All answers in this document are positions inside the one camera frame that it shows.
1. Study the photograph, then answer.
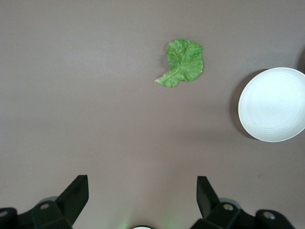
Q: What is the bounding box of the green lettuce leaf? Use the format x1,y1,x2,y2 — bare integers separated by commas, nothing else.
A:
153,38,205,88

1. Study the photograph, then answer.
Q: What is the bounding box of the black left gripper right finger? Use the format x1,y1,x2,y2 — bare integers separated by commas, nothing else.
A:
192,176,254,229

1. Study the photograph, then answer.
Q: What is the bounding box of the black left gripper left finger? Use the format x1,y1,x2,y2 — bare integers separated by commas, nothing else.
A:
31,175,90,229

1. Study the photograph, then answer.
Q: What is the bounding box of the beige plate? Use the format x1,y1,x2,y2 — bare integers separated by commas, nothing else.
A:
237,67,305,143

